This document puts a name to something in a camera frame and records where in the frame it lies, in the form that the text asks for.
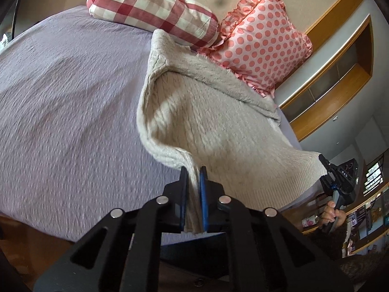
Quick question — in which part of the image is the person's right hand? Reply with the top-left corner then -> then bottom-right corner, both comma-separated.
318,201 -> 347,229

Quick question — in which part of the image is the wooden headboard shelf unit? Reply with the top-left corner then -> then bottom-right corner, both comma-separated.
276,0 -> 374,141

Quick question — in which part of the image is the cluttered wooden side shelf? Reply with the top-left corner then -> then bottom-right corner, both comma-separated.
299,182 -> 389,259

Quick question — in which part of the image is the pink polka dot pillow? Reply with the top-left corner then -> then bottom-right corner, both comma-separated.
198,0 -> 313,96

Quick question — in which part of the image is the beige cable-knit sweater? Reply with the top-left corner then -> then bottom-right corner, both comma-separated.
136,30 -> 326,233

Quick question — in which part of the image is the lavender textured bedspread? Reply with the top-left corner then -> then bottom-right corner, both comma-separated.
0,5 -> 304,247

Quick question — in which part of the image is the red checked pillow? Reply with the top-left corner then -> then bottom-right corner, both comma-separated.
86,0 -> 218,50

